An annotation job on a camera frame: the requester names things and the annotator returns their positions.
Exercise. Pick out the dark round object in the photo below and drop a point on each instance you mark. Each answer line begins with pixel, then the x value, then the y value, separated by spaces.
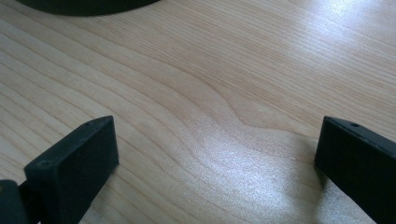
pixel 87 6

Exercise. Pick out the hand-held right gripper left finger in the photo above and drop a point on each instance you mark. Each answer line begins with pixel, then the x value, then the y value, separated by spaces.
pixel 73 174

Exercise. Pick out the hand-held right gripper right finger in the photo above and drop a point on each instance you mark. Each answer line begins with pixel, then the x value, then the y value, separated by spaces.
pixel 358 165

